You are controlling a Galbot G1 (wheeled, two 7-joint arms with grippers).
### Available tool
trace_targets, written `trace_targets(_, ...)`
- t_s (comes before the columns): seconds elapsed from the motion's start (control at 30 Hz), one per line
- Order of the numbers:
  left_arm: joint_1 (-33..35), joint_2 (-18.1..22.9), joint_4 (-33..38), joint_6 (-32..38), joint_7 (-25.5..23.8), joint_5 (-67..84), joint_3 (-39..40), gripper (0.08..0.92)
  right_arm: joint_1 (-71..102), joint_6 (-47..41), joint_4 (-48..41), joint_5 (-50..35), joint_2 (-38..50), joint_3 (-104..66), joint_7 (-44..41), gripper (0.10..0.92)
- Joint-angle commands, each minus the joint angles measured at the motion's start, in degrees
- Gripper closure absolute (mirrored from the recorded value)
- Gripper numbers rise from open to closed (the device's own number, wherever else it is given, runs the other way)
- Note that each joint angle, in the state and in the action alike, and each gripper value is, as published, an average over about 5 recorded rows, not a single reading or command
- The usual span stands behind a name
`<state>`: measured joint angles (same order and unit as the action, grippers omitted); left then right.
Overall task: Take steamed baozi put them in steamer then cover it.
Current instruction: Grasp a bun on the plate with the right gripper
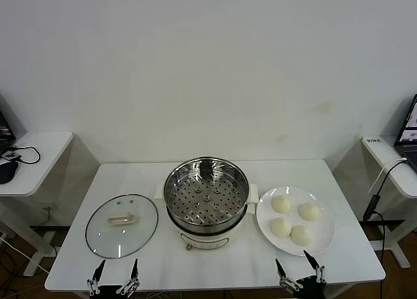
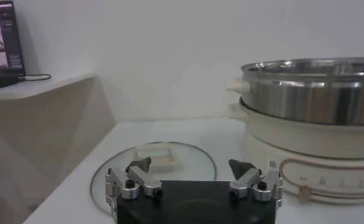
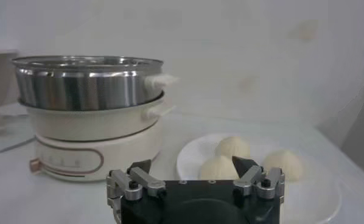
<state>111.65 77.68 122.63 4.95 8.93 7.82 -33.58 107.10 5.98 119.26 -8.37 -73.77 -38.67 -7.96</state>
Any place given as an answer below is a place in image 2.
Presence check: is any round glass pot lid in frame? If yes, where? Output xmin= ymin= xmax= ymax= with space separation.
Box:
xmin=89 ymin=141 xmax=218 ymax=217

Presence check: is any laptop with pink screen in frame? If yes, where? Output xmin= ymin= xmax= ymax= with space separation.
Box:
xmin=0 ymin=0 xmax=26 ymax=77

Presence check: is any cream electric cooker base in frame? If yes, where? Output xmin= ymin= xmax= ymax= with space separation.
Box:
xmin=229 ymin=99 xmax=364 ymax=205

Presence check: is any stainless steel steamer basket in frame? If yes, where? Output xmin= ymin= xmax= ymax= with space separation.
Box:
xmin=226 ymin=57 xmax=364 ymax=127

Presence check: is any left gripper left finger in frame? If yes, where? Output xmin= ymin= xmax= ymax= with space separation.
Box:
xmin=105 ymin=156 xmax=164 ymax=201

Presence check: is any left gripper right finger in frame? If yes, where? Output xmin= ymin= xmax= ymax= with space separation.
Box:
xmin=228 ymin=158 xmax=284 ymax=203

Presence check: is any white side desk with mouse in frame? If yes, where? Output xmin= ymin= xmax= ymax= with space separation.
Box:
xmin=0 ymin=72 xmax=116 ymax=224

